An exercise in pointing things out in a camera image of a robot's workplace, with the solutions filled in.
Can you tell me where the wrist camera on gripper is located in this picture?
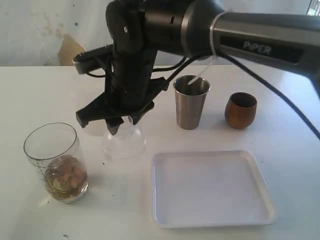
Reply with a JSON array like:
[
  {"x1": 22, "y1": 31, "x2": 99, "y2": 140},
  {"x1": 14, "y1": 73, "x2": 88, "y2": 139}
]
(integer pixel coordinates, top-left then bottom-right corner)
[{"x1": 72, "y1": 44, "x2": 113, "y2": 75}]

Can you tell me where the white rectangular tray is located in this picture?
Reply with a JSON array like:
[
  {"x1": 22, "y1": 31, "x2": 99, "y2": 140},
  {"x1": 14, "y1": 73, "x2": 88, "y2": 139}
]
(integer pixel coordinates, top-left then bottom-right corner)
[{"x1": 151, "y1": 150, "x2": 277, "y2": 229}]

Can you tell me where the stainless steel cup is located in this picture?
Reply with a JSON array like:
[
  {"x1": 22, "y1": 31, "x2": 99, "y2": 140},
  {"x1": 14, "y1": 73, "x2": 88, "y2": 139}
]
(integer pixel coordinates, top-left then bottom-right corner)
[{"x1": 173, "y1": 75, "x2": 211, "y2": 130}]

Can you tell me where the white zip tie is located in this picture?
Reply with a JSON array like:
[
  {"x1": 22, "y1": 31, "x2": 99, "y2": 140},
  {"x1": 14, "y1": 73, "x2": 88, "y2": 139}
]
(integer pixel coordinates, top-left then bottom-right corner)
[{"x1": 187, "y1": 11, "x2": 227, "y2": 87}]

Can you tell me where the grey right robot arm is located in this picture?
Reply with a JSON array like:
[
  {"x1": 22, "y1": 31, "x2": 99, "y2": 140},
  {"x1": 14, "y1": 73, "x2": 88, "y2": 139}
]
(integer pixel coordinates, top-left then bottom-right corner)
[{"x1": 73, "y1": 0, "x2": 320, "y2": 134}]

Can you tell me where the clear plastic dome lid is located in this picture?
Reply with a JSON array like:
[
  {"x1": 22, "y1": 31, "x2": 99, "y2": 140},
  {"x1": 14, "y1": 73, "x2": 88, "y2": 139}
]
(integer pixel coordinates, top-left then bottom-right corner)
[{"x1": 101, "y1": 116, "x2": 146, "y2": 161}]

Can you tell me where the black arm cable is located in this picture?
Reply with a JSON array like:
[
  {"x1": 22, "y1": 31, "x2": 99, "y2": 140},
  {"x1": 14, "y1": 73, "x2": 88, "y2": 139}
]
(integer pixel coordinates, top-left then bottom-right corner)
[{"x1": 86, "y1": 53, "x2": 320, "y2": 141}]

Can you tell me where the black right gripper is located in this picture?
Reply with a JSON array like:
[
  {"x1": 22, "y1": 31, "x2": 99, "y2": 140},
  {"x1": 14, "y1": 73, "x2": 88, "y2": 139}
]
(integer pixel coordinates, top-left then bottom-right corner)
[{"x1": 76, "y1": 49, "x2": 168, "y2": 136}]

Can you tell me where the clear plastic measuring cup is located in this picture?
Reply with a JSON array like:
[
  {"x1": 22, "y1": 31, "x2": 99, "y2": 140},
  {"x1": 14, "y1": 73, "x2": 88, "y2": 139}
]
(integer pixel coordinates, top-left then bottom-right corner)
[{"x1": 23, "y1": 122, "x2": 89, "y2": 203}]

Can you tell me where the brown wooden bowl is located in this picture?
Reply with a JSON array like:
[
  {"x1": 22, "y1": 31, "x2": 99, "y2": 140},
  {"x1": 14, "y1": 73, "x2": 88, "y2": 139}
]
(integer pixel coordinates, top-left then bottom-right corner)
[{"x1": 224, "y1": 92, "x2": 258, "y2": 130}]

